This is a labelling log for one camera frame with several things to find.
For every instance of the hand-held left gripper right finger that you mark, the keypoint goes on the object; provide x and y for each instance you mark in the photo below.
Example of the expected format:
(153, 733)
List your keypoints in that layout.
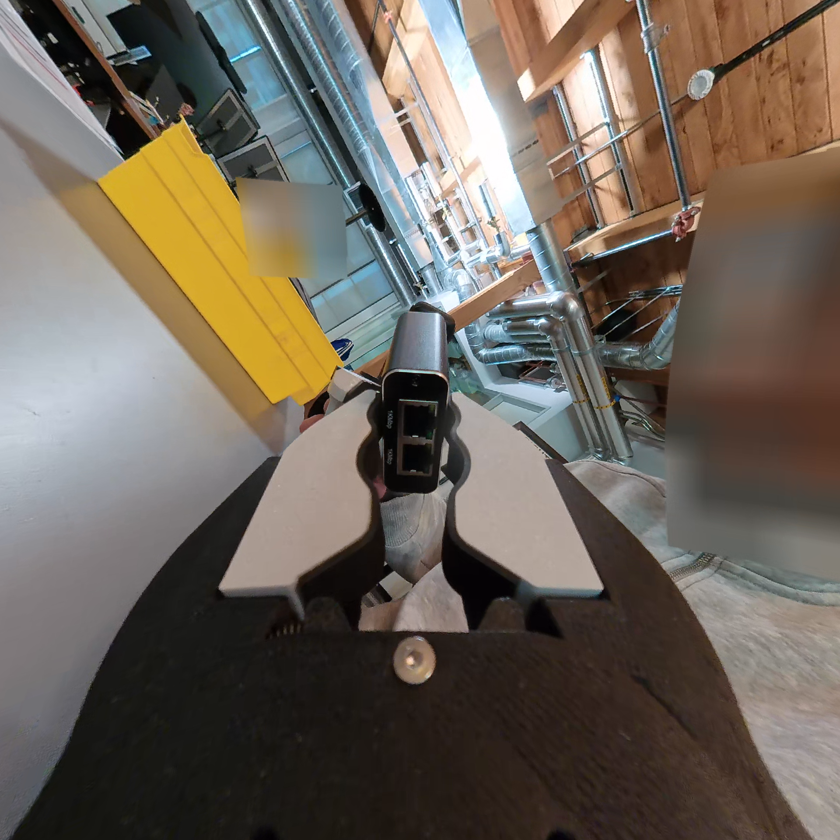
(518, 512)

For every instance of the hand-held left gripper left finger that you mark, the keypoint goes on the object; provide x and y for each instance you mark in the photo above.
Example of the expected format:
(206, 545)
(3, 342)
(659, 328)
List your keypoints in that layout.
(308, 512)

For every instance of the black ethernet adapter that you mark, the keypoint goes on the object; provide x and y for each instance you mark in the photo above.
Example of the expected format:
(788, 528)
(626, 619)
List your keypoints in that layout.
(420, 348)

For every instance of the yellow plastic bin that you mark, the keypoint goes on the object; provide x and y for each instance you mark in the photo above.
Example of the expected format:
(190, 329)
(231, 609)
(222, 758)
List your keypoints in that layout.
(184, 197)

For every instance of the person's right forearm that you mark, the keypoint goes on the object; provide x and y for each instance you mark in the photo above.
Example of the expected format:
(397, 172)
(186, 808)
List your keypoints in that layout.
(410, 531)

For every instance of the grey desk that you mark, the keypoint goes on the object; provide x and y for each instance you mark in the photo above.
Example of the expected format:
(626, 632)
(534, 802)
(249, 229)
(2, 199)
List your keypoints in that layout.
(98, 394)

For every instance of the silver insulated pipes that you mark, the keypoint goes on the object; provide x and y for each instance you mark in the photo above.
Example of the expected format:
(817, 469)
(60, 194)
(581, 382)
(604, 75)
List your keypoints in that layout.
(571, 341)

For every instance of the black round fixture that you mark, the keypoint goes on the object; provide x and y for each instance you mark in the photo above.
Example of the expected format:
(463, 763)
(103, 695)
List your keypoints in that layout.
(369, 207)

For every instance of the black framed case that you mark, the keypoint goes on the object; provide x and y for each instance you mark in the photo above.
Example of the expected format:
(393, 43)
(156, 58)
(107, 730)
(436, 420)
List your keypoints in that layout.
(253, 161)
(226, 115)

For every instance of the red pipe clamp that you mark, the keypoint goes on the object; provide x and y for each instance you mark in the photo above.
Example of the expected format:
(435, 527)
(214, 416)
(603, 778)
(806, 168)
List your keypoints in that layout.
(684, 222)

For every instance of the long wooden table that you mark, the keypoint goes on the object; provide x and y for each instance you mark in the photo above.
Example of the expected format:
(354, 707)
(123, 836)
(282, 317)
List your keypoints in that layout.
(111, 72)

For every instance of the printed paper sheet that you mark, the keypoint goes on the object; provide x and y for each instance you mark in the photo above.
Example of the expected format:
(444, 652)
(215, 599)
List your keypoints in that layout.
(39, 65)

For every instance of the round ceiling sensor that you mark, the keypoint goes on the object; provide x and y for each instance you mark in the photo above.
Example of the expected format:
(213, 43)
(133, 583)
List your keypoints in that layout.
(701, 83)

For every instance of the wooden post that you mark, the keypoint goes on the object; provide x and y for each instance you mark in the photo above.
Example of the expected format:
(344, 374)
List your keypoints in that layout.
(499, 292)

